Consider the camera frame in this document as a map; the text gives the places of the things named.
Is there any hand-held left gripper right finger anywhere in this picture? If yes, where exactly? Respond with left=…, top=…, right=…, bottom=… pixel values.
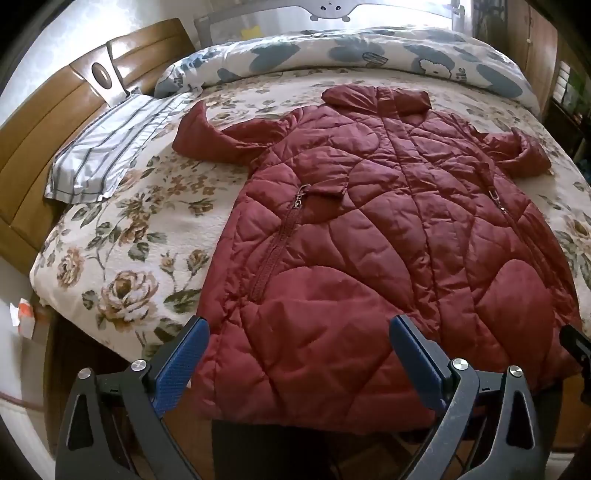
left=389, top=315, right=552, bottom=480

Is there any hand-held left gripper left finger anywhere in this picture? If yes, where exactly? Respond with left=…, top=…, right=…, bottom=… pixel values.
left=54, top=316, right=218, bottom=480

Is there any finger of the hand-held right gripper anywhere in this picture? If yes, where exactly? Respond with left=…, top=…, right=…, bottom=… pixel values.
left=560, top=323, right=591, bottom=370

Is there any red quilted jacket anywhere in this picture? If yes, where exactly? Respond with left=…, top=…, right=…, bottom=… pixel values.
left=172, top=84, right=583, bottom=435

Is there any floral bedspread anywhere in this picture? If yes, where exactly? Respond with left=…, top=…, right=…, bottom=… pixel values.
left=29, top=69, right=591, bottom=365

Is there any orange and white box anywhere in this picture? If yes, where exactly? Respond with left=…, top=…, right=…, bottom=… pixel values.
left=11, top=298, right=38, bottom=342

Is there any striped pillow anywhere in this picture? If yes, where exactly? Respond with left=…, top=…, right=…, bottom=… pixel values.
left=45, top=92, right=195, bottom=204

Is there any wooden headboard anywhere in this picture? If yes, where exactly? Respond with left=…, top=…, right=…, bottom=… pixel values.
left=0, top=18, right=195, bottom=259

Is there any wooden wardrobe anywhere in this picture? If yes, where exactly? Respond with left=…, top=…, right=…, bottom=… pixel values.
left=505, top=0, right=561, bottom=116

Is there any blue and white printed duvet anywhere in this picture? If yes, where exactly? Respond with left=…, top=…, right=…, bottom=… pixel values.
left=154, top=25, right=541, bottom=116

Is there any grey bed guard rail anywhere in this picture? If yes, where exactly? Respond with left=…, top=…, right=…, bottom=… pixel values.
left=194, top=0, right=467, bottom=47

